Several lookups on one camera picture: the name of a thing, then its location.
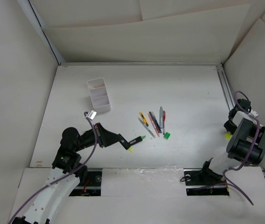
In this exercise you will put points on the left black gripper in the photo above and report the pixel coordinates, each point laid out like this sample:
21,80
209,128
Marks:
105,137

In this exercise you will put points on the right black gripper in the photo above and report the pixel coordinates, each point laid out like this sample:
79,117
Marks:
229,128

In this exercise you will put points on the yellow highlighter cap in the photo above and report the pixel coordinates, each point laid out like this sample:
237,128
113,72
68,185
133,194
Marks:
227,136

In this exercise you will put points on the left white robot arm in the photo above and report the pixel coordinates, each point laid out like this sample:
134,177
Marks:
65,174

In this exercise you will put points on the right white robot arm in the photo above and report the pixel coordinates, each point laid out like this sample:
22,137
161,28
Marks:
245,132

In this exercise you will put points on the black green highlighter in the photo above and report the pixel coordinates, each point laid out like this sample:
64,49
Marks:
137,140

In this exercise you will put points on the clear green pen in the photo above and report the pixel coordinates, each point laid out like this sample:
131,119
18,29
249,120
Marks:
146,127

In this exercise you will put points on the yellow utility knife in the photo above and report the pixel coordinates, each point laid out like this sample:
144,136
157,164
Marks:
144,119

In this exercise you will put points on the clear pink pen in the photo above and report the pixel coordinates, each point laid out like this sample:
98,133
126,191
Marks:
153,124

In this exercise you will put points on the black blue pen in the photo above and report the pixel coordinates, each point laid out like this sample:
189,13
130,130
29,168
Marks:
155,121

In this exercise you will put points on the green highlighter cap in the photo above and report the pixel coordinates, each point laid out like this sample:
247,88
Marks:
167,135

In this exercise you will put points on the light blue mechanical pencil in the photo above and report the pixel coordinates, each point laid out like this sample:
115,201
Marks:
161,117

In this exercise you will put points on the clear red pen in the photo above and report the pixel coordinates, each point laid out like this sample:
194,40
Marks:
164,118

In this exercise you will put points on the white three-compartment organizer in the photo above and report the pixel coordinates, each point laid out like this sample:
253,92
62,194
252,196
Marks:
99,97

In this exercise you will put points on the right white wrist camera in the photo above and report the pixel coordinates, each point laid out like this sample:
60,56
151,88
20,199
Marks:
244,105

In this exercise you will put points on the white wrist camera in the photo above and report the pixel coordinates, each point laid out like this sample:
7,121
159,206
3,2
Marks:
91,114
244,105

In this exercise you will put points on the aluminium rail right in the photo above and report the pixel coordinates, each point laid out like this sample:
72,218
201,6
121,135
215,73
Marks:
225,86

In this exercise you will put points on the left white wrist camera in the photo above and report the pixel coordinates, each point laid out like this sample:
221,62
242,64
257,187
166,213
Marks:
91,114

